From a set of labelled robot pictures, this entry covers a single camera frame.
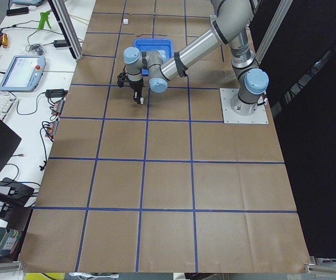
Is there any aluminium frame post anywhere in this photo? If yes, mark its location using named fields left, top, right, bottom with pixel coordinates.
left=48, top=0, right=83, bottom=61

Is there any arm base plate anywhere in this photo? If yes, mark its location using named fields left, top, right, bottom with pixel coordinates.
left=219, top=88, right=269, bottom=125

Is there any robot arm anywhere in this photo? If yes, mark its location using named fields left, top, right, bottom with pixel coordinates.
left=117, top=0, right=270, bottom=116

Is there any black power adapter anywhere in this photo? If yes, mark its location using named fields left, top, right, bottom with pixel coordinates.
left=52, top=40, right=68, bottom=48

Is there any teach pendant tablet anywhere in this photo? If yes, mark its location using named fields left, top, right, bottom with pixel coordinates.
left=0, top=55, right=46, bottom=92

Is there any black smartphone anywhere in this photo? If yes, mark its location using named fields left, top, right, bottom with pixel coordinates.
left=6, top=7, right=29, bottom=16

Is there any blue plastic tray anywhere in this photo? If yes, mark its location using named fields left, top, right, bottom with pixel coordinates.
left=133, top=38, right=174, bottom=62

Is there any white keyboard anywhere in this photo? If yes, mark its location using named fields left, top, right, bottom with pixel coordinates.
left=0, top=92, right=18, bottom=122

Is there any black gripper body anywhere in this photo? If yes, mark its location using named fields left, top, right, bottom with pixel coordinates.
left=117, top=71, right=144, bottom=93

